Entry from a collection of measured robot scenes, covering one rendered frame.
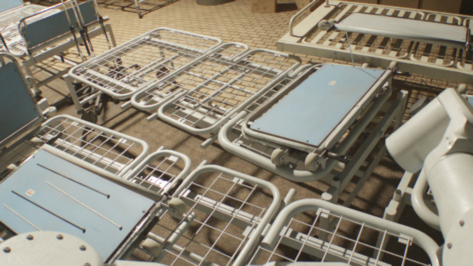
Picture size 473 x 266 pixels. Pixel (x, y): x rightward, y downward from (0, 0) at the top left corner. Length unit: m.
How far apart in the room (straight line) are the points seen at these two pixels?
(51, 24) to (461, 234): 3.26
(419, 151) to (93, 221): 1.03
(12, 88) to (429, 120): 1.84
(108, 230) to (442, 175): 1.00
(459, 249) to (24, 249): 0.32
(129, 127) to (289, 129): 1.55
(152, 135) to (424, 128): 2.19
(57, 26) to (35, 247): 3.14
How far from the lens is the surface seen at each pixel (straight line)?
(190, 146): 2.34
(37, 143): 1.75
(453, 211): 0.39
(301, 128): 1.42
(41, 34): 3.33
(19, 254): 0.27
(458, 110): 0.48
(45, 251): 0.27
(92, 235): 1.22
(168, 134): 2.50
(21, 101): 2.03
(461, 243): 0.32
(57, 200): 1.41
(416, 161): 0.53
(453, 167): 0.43
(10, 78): 1.99
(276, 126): 1.46
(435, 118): 0.51
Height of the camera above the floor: 1.42
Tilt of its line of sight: 37 degrees down
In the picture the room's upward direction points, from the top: 8 degrees counter-clockwise
